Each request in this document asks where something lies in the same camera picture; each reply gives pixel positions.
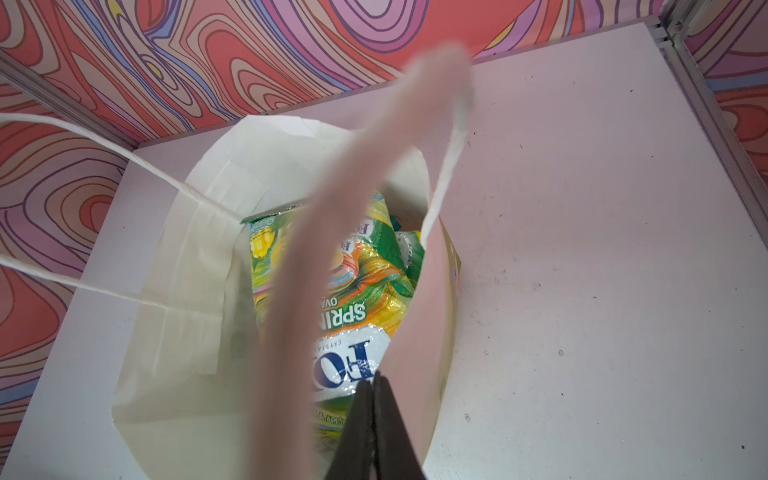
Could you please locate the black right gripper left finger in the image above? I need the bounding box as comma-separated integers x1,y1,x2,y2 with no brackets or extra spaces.
325,381,374,480

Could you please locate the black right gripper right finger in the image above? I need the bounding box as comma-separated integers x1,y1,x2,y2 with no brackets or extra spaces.
373,373,426,480

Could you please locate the green yellow Fox's bag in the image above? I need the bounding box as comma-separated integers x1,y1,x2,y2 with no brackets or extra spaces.
241,190,418,439

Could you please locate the green candy bag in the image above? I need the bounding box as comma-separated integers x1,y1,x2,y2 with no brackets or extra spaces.
390,216,425,288

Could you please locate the aluminium frame post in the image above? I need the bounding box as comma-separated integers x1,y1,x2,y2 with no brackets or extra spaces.
652,1,767,238

